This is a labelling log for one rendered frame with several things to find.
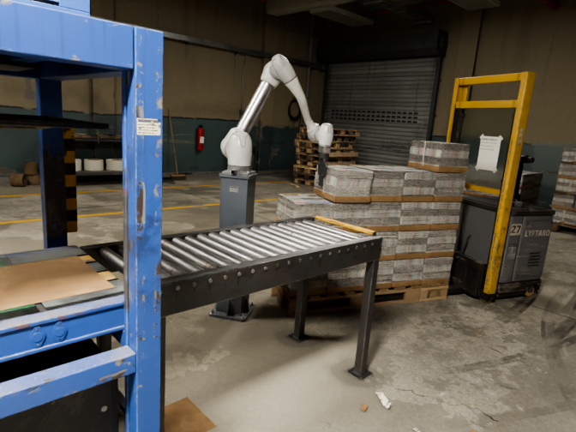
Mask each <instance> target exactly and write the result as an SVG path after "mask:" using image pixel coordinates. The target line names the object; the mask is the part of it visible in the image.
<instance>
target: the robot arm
mask: <svg viewBox="0 0 576 432"><path fill-rule="evenodd" d="M280 82H283V83H284V84H285V85H286V86H287V87H288V88H289V89H290V91H291V92H292V93H293V94H294V96H295V97H296V99H297V102H298V104H299V107H300V110H301V112H302V115H303V120H304V122H305V124H306V126H307V133H308V138H309V139H310V140H311V141H312V142H315V143H319V148H318V152H319V157H318V158H319V159H320V162H318V175H319V183H318V185H319V186H322V185H323V178H324V176H326V172H327V166H328V164H327V159H328V158H329V153H330V152H331V145H332V142H333V126H332V124H330V123H323V124H322V125H321V126H320V125H319V124H318V123H314V122H313V120H312V119H311V117H310V114H309V107H308V103H307V100H306V97H305V95H304V92H303V90H302V88H301V85H300V83H299V80H298V78H297V75H296V73H295V71H294V69H293V68H292V66H291V64H290V63H289V61H288V60H287V59H286V58H285V57H284V56H283V55H281V54H277V55H275V56H273V58H272V60H271V61H270V62H269V63H267V64H266V65H265V67H264V69H263V72H262V75H261V83H260V85H259V86H258V88H257V89H256V91H255V94H254V95H253V97H252V99H251V100H250V102H249V105H248V106H247V108H246V110H245V112H244V114H243V115H242V117H241V119H240V121H239V123H238V125H237V126H236V128H232V129H231V130H230V131H229V133H228V134H227V136H226V137H225V138H224V140H222V142H221V146H220V147H221V151H222V153H223V154H224V156H226V158H228V166H227V170H225V171H222V173H223V174H232V175H241V176H249V175H251V174H255V171H252V170H251V160H252V140H251V138H250V136H249V132H250V130H251V129H252V128H253V126H254V124H255V121H256V119H257V118H258V116H259V115H260V113H261V110H262V109H263V107H264V105H265V104H266V102H267V100H268V98H269V96H270V94H271V92H272V90H274V88H276V87H277V86H278V85H279V84H280Z"/></svg>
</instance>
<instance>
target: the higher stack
mask: <svg viewBox="0 0 576 432"><path fill-rule="evenodd" d="M470 146H471V145H468V144H458V143H449V142H439V141H412V142H411V149H410V152H411V153H410V160H409V162H414V163H419V164H426V165H435V166H446V167H466V166H468V160H469V159H468V156H469V152H470ZM433 172H435V173H436V178H435V189H434V192H433V193H434V194H433V196H462V194H463V193H464V192H463V191H464V187H465V176H466V174H462V173H463V172H437V171H433ZM431 202H432V206H431V210H430V211H431V212H430V216H431V217H430V218H431V220H430V223H429V224H430V226H431V225H457V224H458V223H459V212H460V209H459V208H460V204H461V203H460V202H457V201H431ZM426 231H428V232H429V235H428V237H427V239H428V240H427V243H426V244H427V246H426V251H425V253H431V252H446V251H453V250H454V244H455V242H456V230H426ZM452 263H453V257H452V256H442V257H430V258H423V276H422V280H425V279H444V278H449V277H450V272H451V265H452ZM420 288H421V290H420V294H419V302H422V301H429V300H437V299H445V298H447V289H448V283H439V284H430V285H420Z"/></svg>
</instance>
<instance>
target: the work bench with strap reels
mask: <svg viewBox="0 0 576 432"><path fill-rule="evenodd" d="M75 141H98V136H94V135H86V134H80V133H75ZM99 141H121V142H123V131H122V134H121V135H116V136H111V135H99ZM75 173H76V176H95V175H122V174H123V159H107V160H106V168H104V160H102V159H84V168H81V159H75Z"/></svg>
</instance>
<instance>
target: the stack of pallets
mask: <svg viewBox="0 0 576 432"><path fill-rule="evenodd" d="M337 132H338V134H337ZM349 132H353V135H349ZM304 135H308V133H307V127H301V126H300V132H299V133H297V138H296V139H294V140H295V144H294V146H296V159H297V164H296V165H293V166H294V167H293V177H294V179H295V182H294V183H305V184H304V185H306V186H314V184H313V182H314V181H315V174H316V166H317V165H318V162H320V159H319V158H318V157H319V152H318V151H317V150H318V148H319V145H316V144H315V142H312V141H311V140H310V139H309V138H303V136H304ZM356 136H357V137H360V130H350V129H333V137H335V140H333V142H332V144H333V145H332V146H331V152H332V150H334V152H335V153H342V152H343V150H346V151H348V153H354V151H355V149H352V143H355V139H356ZM344 138H349V141H344ZM302 142H306V145H302ZM341 144H346V146H345V147H341ZM303 148H305V149H307V151H303ZM331 152H330V153H331ZM303 155H306V157H303ZM304 161H306V162H308V164H304V163H303V162H304ZM301 168H304V170H300V169H301ZM300 174H304V176H300ZM301 180H303V181H305V182H301Z"/></svg>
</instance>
